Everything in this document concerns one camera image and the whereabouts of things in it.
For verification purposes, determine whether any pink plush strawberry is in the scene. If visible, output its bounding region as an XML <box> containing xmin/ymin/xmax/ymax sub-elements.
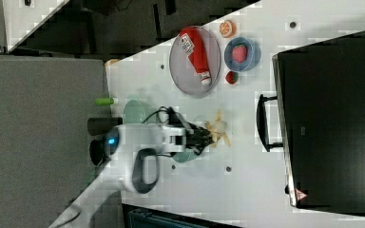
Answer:
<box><xmin>232</xmin><ymin>44</ymin><xmax>247</xmax><ymax>63</ymax></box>

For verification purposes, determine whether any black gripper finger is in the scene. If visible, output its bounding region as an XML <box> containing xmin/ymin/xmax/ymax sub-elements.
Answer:
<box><xmin>188</xmin><ymin>124</ymin><xmax>210</xmax><ymax>137</ymax></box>
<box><xmin>186</xmin><ymin>137</ymin><xmax>214</xmax><ymax>156</ymax></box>

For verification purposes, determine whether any red plush ketchup bottle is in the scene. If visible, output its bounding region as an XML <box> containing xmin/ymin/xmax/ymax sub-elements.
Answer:
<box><xmin>179</xmin><ymin>27</ymin><xmax>212</xmax><ymax>86</ymax></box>

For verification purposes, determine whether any plush peeled banana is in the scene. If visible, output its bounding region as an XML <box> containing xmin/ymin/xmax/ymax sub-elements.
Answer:
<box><xmin>205</xmin><ymin>109</ymin><xmax>231</xmax><ymax>148</ymax></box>

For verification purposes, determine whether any black toaster oven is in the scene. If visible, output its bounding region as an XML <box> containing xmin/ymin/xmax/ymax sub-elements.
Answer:
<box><xmin>257</xmin><ymin>30</ymin><xmax>365</xmax><ymax>217</ymax></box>

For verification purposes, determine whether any orange slice toy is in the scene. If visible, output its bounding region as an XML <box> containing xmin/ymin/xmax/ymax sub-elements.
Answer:
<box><xmin>219</xmin><ymin>20</ymin><xmax>237</xmax><ymax>38</ymax></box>

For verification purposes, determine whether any small red strawberry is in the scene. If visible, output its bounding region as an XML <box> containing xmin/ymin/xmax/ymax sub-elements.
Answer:
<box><xmin>225</xmin><ymin>71</ymin><xmax>239</xmax><ymax>85</ymax></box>

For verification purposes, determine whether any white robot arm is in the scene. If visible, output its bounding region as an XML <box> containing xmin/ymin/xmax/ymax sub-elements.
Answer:
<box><xmin>48</xmin><ymin>107</ymin><xmax>214</xmax><ymax>228</ymax></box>

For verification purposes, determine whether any black cable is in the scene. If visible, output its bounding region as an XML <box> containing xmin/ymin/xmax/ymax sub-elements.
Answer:
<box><xmin>142</xmin><ymin>105</ymin><xmax>172</xmax><ymax>124</ymax></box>

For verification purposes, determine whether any blue bowl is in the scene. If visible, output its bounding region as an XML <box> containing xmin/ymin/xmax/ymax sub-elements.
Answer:
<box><xmin>224</xmin><ymin>37</ymin><xmax>260</xmax><ymax>72</ymax></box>

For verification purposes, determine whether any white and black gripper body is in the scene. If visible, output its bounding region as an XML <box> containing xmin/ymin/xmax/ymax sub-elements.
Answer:
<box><xmin>163</xmin><ymin>107</ymin><xmax>193</xmax><ymax>153</ymax></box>

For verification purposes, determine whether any green measuring cup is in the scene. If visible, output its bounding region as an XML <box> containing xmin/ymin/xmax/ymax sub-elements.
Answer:
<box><xmin>173</xmin><ymin>149</ymin><xmax>198</xmax><ymax>163</ymax></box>

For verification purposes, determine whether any grey round plate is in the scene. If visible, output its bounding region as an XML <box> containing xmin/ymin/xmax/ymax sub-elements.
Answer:
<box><xmin>169</xmin><ymin>27</ymin><xmax>221</xmax><ymax>98</ymax></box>

